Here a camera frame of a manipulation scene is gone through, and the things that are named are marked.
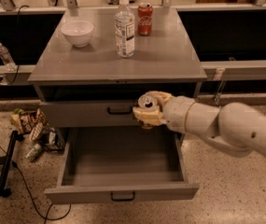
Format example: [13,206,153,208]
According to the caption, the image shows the grey drawer cabinet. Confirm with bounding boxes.
[27,7,208,135]

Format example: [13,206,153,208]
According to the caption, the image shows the black stand leg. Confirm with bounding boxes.
[0,131,19,197]

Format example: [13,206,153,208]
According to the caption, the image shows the black hanging cable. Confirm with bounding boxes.
[8,5,31,86]

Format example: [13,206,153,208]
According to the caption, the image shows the crushed green can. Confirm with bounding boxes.
[25,144,42,162]

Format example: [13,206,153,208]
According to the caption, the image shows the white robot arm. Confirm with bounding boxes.
[133,91,266,158]

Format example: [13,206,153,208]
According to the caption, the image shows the small water bottle on ledge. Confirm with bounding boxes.
[0,43,17,72]

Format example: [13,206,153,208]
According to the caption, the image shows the red cola can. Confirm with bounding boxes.
[137,3,153,35]

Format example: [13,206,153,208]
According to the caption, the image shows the closed grey upper drawer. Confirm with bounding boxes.
[40,100,140,128]

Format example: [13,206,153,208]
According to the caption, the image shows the open grey lower drawer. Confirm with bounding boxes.
[45,126,199,204]

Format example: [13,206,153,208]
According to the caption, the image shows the black floor cable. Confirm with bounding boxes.
[0,120,72,224]

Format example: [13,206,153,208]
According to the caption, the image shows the orange soda can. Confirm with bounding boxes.
[138,94,158,130]

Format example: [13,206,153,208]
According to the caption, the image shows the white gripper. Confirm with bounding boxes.
[133,91,195,133]

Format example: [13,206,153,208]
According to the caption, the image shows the snack bag pile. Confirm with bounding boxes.
[11,108,64,151]

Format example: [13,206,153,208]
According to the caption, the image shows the clear plastic water bottle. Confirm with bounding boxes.
[115,0,135,58]

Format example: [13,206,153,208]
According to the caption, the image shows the white ceramic bowl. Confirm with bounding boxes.
[61,21,94,48]

